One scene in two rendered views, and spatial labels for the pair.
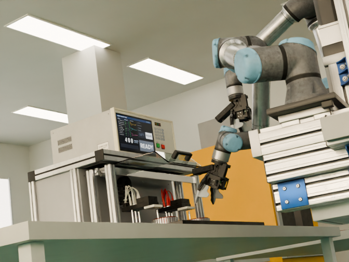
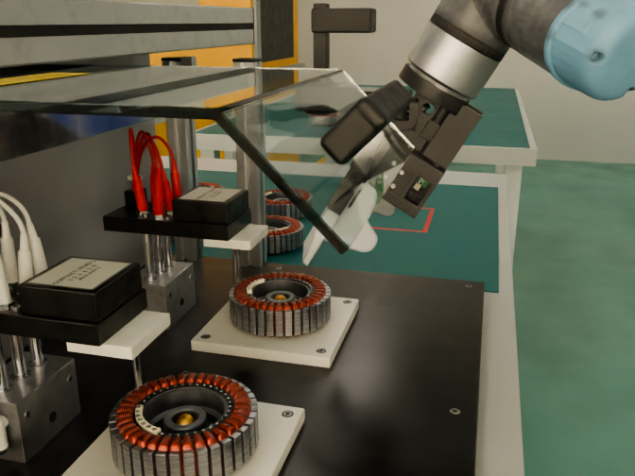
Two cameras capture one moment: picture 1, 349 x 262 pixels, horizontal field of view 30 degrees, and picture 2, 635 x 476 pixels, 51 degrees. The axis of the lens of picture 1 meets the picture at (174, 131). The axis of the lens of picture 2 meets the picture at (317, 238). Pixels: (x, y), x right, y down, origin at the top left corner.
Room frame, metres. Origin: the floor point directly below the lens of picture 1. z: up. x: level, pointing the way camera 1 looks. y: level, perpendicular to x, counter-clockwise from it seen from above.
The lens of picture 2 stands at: (2.22, 0.14, 1.10)
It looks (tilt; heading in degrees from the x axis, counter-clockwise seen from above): 18 degrees down; 341
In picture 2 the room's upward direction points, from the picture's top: straight up
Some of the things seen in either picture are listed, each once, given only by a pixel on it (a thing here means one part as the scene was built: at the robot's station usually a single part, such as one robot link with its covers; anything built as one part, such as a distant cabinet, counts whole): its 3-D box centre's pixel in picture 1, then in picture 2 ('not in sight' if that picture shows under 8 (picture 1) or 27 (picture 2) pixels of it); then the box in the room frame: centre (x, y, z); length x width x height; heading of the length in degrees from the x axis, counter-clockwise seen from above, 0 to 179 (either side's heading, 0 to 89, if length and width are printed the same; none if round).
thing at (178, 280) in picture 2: not in sight; (162, 292); (2.95, 0.08, 0.80); 0.08 x 0.05 x 0.06; 146
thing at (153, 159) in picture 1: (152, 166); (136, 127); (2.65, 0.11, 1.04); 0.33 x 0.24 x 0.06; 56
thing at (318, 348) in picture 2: not in sight; (281, 322); (2.87, -0.04, 0.78); 0.15 x 0.15 x 0.01; 56
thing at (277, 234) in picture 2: not in sight; (268, 233); (3.21, -0.12, 0.77); 0.11 x 0.11 x 0.04
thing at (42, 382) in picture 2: not in sight; (25, 403); (2.74, 0.21, 0.80); 0.08 x 0.05 x 0.06; 146
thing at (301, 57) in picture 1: (297, 60); not in sight; (2.05, -0.44, 1.20); 0.13 x 0.12 x 0.14; 98
